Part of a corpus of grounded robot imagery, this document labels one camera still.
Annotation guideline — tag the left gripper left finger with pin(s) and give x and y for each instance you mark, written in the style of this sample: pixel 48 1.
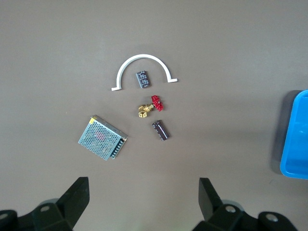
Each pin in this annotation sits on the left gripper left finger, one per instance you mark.
pixel 72 202

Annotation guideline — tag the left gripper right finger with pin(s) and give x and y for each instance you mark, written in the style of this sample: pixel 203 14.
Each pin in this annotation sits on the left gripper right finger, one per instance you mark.
pixel 211 204

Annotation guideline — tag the dark brown rectangular component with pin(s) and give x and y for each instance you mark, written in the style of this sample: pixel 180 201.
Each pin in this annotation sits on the dark brown rectangular component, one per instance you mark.
pixel 160 130

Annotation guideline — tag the metal mesh power supply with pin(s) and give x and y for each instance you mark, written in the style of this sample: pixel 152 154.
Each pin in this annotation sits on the metal mesh power supply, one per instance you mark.
pixel 101 137

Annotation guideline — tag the blue plastic tray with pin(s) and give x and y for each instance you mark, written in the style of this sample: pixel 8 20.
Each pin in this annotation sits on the blue plastic tray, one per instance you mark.
pixel 297 144

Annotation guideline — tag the brown table cover mat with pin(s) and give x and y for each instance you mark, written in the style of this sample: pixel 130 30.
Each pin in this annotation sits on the brown table cover mat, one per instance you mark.
pixel 216 60

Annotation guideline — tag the white curved pipe clamp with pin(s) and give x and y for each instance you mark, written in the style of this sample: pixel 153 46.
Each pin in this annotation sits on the white curved pipe clamp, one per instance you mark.
pixel 142 55

